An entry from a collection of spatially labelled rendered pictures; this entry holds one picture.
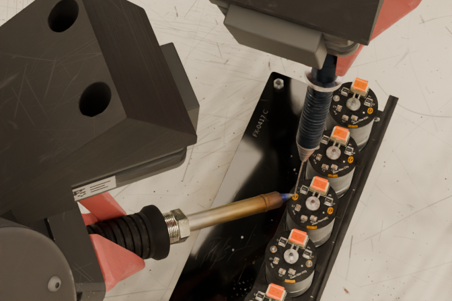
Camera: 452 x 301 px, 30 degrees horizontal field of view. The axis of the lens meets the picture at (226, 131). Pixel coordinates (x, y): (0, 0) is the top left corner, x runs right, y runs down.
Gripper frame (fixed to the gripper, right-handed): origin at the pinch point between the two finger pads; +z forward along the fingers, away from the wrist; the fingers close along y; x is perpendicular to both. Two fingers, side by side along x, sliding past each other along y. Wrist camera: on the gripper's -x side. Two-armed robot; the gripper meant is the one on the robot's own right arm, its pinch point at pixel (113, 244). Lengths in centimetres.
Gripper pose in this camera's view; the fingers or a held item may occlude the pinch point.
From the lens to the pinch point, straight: 37.3
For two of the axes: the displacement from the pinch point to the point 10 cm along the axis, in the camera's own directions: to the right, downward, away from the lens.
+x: -8.0, 4.8, 3.5
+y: -3.7, -8.6, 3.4
